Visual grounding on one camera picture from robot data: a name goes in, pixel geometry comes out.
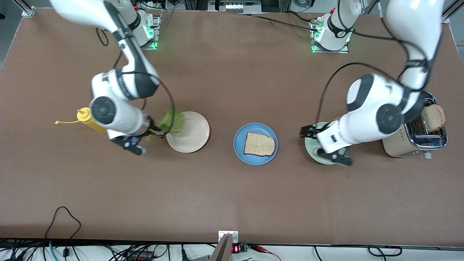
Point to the white power strip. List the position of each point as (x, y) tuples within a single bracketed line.
[(233, 6)]

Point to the beige chrome toaster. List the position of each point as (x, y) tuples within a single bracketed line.
[(395, 146)]

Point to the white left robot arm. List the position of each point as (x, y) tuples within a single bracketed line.
[(373, 105)]

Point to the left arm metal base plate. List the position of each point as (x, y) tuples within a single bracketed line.
[(344, 51)]

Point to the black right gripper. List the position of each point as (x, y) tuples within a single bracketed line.
[(156, 125)]

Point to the aluminium camera mount post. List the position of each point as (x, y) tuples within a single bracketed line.
[(223, 250)]

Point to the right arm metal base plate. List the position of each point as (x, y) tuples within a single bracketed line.
[(154, 45)]

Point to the yellow squeeze bottle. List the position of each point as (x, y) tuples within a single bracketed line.
[(84, 115)]

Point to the beige round plate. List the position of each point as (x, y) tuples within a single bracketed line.
[(192, 134)]

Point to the blue round plate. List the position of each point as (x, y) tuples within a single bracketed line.
[(239, 145)]

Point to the aluminium frame corner bracket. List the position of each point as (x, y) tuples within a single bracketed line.
[(446, 16), (28, 11)]

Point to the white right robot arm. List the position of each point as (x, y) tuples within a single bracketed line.
[(123, 116)]

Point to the green lettuce leaf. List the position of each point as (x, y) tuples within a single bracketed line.
[(172, 121)]

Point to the red digit display module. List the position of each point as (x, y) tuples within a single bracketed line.
[(240, 248)]

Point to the brown bread slice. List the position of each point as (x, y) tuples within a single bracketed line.
[(434, 117), (259, 144)]

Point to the light green round plate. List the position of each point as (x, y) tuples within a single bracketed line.
[(310, 146)]

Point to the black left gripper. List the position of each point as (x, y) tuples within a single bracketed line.
[(314, 131)]

